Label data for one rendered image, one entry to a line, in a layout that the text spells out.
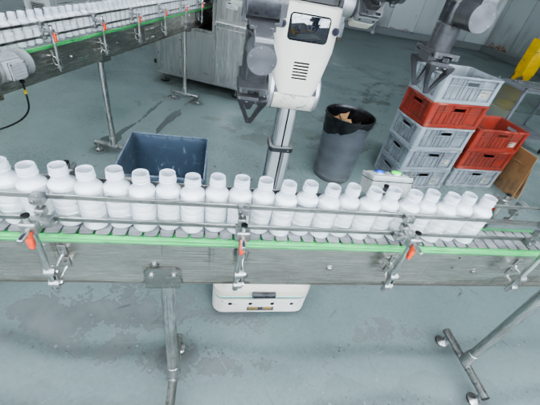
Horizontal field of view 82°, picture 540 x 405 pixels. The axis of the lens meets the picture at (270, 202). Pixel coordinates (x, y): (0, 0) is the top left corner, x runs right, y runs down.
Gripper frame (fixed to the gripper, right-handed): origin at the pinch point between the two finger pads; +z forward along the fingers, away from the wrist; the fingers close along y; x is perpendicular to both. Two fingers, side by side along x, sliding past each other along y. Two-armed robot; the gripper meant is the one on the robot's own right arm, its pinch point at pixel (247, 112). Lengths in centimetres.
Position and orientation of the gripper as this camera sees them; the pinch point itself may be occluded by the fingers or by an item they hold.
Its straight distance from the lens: 80.3
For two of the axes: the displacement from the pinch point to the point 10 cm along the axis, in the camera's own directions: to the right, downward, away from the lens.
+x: 9.8, 0.6, 1.9
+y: 0.8, 7.4, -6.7
